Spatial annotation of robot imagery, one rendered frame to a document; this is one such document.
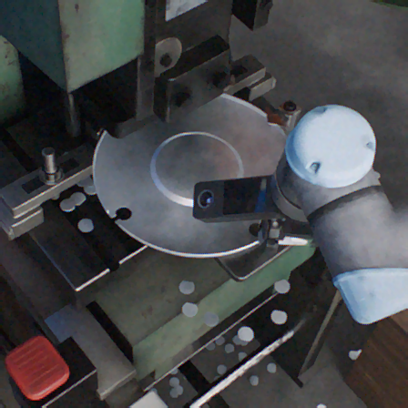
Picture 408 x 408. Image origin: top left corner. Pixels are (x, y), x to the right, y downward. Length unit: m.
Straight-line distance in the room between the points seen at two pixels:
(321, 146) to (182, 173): 0.42
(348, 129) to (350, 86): 1.66
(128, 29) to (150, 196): 0.33
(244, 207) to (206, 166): 0.23
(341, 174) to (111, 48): 0.27
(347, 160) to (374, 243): 0.08
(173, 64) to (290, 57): 1.47
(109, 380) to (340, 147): 0.53
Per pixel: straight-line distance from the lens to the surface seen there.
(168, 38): 0.91
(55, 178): 1.10
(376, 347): 1.62
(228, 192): 0.88
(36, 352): 0.97
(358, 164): 0.68
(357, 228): 0.69
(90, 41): 0.77
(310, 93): 2.30
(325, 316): 1.51
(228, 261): 1.01
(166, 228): 1.02
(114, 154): 1.09
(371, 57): 2.45
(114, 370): 1.08
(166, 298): 1.13
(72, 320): 1.12
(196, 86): 0.97
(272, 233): 0.89
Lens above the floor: 1.64
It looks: 55 degrees down
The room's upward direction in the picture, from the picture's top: 8 degrees clockwise
